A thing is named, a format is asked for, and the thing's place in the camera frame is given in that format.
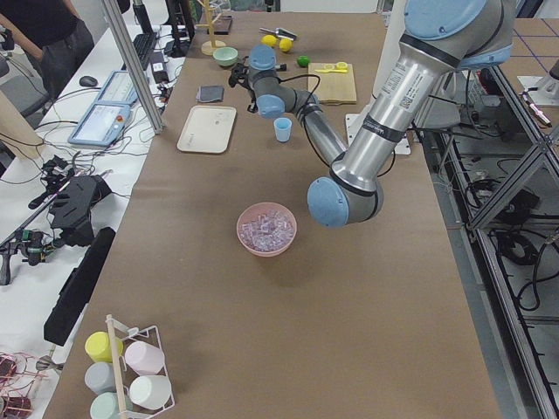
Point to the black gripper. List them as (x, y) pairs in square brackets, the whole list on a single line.
[(239, 72)]

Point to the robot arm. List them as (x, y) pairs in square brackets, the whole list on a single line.
[(439, 37), (271, 98)]

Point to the wooden cup tree stand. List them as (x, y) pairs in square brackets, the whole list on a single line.
[(212, 15)]

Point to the steel ice scoop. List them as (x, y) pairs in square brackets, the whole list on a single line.
[(279, 33)]

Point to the light blue cup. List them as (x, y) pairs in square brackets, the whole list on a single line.
[(282, 129)]

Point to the pink bowl of ice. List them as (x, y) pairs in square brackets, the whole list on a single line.
[(266, 229)]

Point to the pink cup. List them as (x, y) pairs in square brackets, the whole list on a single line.
[(144, 358)]

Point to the yellow cup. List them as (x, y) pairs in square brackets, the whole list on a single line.
[(98, 348)]

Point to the white cup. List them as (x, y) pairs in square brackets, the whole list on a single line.
[(150, 391)]

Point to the grey cup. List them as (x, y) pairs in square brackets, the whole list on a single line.
[(99, 378)]

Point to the mint green cup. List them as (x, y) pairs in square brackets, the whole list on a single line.
[(105, 406)]

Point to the light green bowl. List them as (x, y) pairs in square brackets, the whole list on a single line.
[(225, 56)]

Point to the grey folded cloth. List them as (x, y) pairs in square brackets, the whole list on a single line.
[(210, 94)]

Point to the yellow lemon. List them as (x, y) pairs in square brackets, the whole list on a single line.
[(269, 40), (285, 45)]

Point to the black framed wooden tray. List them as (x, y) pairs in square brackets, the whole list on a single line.
[(222, 25)]

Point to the beige rabbit tray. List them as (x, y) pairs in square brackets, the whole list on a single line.
[(207, 129)]

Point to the green lime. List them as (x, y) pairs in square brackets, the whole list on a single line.
[(303, 61)]

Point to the wooden cutting board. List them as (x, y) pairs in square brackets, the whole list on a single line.
[(334, 88)]

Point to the black keyboard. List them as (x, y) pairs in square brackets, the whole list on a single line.
[(144, 45)]

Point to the teach pendant tablet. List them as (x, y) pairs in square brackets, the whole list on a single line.
[(101, 125), (118, 88)]

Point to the black computer mouse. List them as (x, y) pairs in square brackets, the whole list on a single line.
[(88, 81)]

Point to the person in black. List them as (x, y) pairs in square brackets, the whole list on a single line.
[(53, 36)]

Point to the black long case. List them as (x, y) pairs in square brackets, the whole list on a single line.
[(78, 289)]

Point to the aluminium frame post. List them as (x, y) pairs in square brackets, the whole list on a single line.
[(128, 54)]

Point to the white wire cup rack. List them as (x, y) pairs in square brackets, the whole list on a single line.
[(121, 336)]

